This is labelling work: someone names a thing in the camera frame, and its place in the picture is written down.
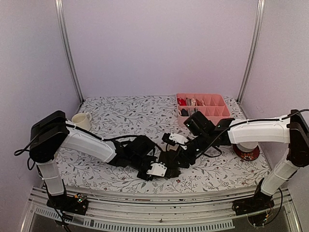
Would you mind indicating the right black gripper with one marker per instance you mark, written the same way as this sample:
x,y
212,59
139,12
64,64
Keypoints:
x,y
183,158

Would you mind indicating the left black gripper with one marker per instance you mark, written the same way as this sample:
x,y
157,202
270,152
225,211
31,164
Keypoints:
x,y
145,178

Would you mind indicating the pink divided organizer tray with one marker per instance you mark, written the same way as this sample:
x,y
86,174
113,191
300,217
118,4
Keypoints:
x,y
212,106

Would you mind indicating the dark olive cloth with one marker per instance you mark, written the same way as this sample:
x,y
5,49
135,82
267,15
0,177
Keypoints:
x,y
169,159

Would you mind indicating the floral patterned table mat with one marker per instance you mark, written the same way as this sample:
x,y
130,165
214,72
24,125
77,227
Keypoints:
x,y
152,116

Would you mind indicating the white bowl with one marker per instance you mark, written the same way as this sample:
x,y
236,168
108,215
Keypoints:
x,y
247,146

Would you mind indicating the red floral saucer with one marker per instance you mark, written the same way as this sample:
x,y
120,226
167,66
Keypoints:
x,y
248,156

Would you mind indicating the left robot arm white sleeve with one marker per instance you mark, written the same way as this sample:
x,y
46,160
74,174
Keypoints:
x,y
48,136

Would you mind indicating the robot arm white sleeve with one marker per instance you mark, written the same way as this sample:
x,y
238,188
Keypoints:
x,y
48,136
292,130

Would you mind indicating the cream ceramic cup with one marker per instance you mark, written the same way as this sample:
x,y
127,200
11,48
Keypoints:
x,y
82,120

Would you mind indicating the right robot arm white sleeve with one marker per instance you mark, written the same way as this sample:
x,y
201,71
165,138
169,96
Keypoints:
x,y
292,130

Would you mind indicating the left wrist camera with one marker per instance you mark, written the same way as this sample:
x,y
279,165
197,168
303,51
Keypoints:
x,y
139,148

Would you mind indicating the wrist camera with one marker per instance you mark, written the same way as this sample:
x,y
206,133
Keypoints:
x,y
139,148
198,124

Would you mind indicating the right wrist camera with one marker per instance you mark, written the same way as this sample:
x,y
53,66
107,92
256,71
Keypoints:
x,y
198,124

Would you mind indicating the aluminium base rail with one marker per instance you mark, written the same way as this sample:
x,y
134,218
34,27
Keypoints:
x,y
183,212

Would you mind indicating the right aluminium frame post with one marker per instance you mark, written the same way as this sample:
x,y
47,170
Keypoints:
x,y
254,42

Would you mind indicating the aluminium frame post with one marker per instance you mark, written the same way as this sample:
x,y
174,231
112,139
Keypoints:
x,y
66,44
254,42

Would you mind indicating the left aluminium frame post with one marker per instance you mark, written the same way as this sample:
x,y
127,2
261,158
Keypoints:
x,y
66,44

